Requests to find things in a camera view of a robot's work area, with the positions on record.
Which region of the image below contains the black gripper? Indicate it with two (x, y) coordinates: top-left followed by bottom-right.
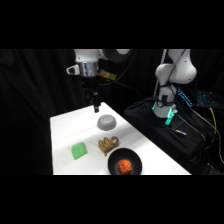
(81, 75), (102, 113)

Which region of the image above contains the orange strawberry toy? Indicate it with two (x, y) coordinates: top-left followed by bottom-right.
(118, 159), (133, 175)

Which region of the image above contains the grey upturned bowl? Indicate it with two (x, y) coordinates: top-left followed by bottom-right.
(96, 114), (117, 131)

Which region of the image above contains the black plate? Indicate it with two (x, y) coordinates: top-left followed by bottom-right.
(107, 147), (143, 176)

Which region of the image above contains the green triangle block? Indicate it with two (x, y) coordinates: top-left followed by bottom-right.
(71, 142), (89, 161)

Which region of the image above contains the black robot stand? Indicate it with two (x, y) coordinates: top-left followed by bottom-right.
(124, 97), (224, 176)

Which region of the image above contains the blue marker pen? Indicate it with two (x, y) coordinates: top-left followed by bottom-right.
(171, 128), (188, 136)

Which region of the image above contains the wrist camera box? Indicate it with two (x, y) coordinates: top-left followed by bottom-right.
(66, 64), (81, 76)

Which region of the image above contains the brown pretzel toy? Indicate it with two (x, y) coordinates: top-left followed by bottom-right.
(97, 135), (120, 157)

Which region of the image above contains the black curtain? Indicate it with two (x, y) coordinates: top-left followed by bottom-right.
(0, 49), (224, 176)

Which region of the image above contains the yellow cable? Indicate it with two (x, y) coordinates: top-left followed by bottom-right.
(208, 107), (224, 164)

